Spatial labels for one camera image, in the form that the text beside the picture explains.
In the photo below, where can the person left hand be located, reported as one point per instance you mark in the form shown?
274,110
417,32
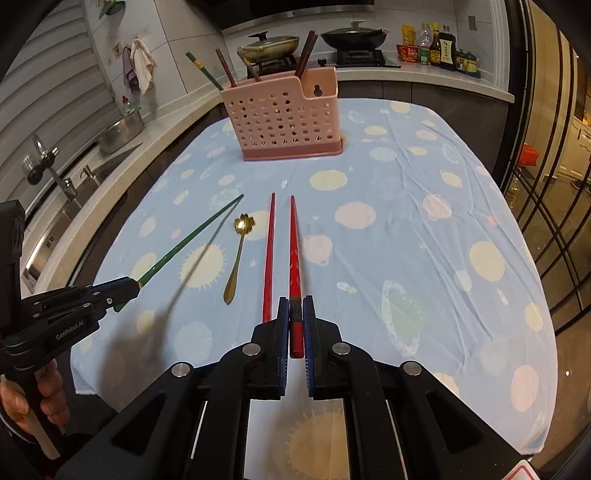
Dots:
51,397

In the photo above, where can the chrome sink faucet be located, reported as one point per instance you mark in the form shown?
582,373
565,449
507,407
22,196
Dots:
35,167

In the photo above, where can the clear oil bottle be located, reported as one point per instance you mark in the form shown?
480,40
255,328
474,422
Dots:
424,42

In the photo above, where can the black gas stove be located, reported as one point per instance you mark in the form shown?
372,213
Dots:
338,59

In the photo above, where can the black lattice glass door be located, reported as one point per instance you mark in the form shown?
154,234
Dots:
549,188

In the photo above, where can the gold flower spoon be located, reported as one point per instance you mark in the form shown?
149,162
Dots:
243,226

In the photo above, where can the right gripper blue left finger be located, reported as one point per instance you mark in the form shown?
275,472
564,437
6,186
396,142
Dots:
283,333

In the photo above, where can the cream wok with lid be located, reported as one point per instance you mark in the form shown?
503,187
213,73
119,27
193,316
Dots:
265,48

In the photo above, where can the blue planet print tablecloth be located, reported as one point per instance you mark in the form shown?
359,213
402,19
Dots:
406,243

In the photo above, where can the black frying pan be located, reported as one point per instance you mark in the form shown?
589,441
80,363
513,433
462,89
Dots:
355,37

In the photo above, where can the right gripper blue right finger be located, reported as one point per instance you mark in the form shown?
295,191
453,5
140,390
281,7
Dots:
310,340

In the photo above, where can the green chopstick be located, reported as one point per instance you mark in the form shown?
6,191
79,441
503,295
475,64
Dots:
204,71
202,267

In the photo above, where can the steel pot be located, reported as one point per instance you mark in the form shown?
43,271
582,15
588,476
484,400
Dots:
118,134

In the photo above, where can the pink perforated utensil holder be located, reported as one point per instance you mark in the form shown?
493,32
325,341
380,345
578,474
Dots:
283,116

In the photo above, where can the green dish soap bottle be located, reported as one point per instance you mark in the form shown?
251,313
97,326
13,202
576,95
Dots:
129,105

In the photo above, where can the bright red chopstick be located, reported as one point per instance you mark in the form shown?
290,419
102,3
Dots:
294,288
268,266

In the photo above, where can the white hanging towel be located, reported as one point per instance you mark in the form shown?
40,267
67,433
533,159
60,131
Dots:
143,64

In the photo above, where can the blue condiment jar set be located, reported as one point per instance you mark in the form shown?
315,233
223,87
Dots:
467,63

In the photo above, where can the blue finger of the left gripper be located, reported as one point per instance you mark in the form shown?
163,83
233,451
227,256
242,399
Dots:
124,287
120,298

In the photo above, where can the purple hanging cloth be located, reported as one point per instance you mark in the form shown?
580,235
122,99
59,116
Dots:
129,76

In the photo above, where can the dark soy sauce bottle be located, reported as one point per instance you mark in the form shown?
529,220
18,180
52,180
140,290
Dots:
448,49

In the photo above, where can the steel kitchen sink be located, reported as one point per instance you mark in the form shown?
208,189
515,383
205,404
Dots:
90,179

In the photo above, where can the yellow seasoning packet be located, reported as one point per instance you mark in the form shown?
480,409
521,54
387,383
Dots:
408,35

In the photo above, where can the red instant noodle cup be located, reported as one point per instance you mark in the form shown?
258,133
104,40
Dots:
408,53

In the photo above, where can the brown sauce bottle yellow cap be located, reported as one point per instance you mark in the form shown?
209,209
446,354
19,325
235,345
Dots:
435,48

